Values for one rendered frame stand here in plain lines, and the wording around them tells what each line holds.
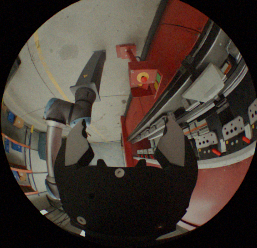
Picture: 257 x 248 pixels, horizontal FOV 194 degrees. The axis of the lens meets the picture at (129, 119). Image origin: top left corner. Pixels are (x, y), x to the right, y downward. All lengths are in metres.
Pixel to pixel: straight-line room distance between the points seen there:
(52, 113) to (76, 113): 0.12
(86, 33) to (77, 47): 0.23
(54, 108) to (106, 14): 1.08
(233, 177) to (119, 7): 1.63
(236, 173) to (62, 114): 0.93
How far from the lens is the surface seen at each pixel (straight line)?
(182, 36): 0.65
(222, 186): 0.66
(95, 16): 1.19
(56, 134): 0.40
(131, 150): 2.25
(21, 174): 5.45
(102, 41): 1.17
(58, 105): 0.41
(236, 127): 0.51
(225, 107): 0.55
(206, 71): 0.31
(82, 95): 0.48
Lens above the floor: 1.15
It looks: 24 degrees down
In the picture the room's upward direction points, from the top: 171 degrees clockwise
